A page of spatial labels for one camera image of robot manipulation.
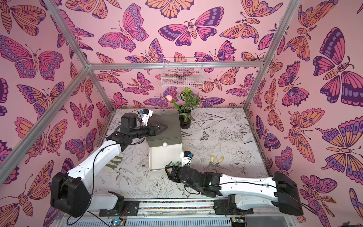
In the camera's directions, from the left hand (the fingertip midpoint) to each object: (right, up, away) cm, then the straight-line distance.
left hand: (164, 128), depth 78 cm
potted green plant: (+15, +16, +11) cm, 25 cm away
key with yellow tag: (+33, -22, +12) cm, 42 cm away
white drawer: (-3, -17, +4) cm, 18 cm away
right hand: (+1, -22, -10) cm, 24 cm away
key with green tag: (+7, -21, +4) cm, 23 cm away
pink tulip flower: (+1, +18, +12) cm, 22 cm away
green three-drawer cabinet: (+4, -5, +1) cm, 6 cm away
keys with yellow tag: (+29, -22, +13) cm, 38 cm away
